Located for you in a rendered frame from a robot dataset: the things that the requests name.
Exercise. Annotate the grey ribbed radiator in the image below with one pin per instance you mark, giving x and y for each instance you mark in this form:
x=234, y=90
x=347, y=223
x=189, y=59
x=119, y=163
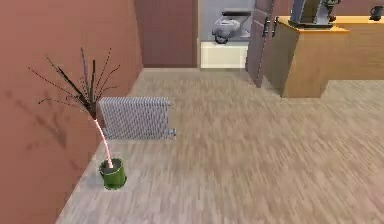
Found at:
x=133, y=117

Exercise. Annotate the white toilet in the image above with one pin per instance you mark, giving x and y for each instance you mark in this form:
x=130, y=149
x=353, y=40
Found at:
x=228, y=28

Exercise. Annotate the house plant in green pot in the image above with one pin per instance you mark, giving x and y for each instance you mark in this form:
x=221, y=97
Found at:
x=113, y=176

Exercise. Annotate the wooden counter cabinet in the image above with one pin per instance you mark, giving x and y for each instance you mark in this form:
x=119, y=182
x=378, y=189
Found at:
x=310, y=60

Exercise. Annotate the grey coffee machine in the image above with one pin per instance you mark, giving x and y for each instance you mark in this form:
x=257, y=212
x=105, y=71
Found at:
x=311, y=13

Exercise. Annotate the dark kettle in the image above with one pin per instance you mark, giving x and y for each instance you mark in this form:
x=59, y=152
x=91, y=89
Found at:
x=376, y=13

